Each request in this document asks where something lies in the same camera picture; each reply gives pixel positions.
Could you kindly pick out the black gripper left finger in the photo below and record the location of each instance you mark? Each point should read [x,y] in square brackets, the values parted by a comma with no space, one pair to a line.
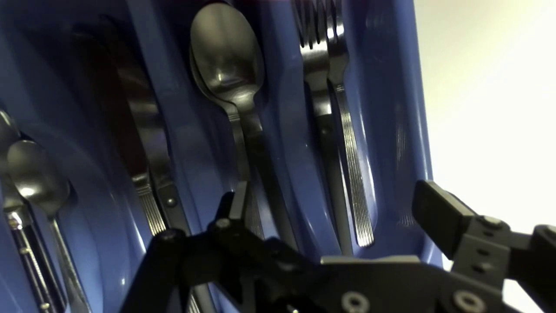
[255,261]

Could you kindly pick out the silver fork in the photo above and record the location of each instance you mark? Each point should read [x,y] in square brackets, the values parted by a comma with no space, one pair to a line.
[324,115]
[359,191]

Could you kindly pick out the blue plastic cutlery tray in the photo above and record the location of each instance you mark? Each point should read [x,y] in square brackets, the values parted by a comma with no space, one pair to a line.
[175,70]

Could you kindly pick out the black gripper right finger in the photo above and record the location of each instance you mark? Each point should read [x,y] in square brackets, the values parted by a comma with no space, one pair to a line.
[463,231]

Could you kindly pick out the silver table knife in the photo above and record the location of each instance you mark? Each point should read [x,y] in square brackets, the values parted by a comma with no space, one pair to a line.
[150,139]

